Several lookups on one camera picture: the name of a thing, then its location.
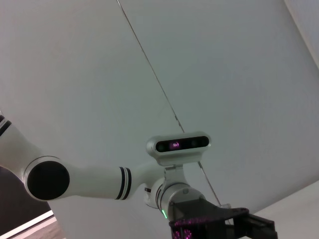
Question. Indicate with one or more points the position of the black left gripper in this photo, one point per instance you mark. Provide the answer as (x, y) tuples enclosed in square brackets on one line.
[(197, 211)]

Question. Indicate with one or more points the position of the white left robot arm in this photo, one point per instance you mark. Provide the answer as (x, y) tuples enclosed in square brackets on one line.
[(94, 181)]

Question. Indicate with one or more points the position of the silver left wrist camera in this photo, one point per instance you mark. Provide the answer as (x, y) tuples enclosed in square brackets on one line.
[(174, 154)]

